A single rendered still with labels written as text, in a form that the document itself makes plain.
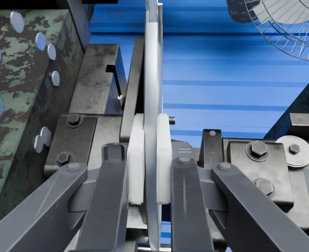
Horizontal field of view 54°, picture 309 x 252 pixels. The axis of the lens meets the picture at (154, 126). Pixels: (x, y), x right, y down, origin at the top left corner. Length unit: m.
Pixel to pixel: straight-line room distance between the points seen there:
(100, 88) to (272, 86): 1.85
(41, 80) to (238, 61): 2.03
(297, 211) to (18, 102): 0.40
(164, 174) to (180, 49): 2.29
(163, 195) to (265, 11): 1.04
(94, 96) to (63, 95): 0.05
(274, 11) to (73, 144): 0.90
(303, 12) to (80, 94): 0.84
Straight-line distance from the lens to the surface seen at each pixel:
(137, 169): 0.15
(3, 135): 0.38
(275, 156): 0.48
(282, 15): 1.16
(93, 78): 0.52
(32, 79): 0.42
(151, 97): 0.18
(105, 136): 0.41
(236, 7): 1.84
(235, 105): 2.07
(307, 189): 0.51
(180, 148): 0.17
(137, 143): 0.16
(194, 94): 2.12
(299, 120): 0.52
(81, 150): 0.40
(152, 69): 0.18
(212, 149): 0.51
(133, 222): 0.49
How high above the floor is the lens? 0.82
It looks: 5 degrees down
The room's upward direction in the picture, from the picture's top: 92 degrees clockwise
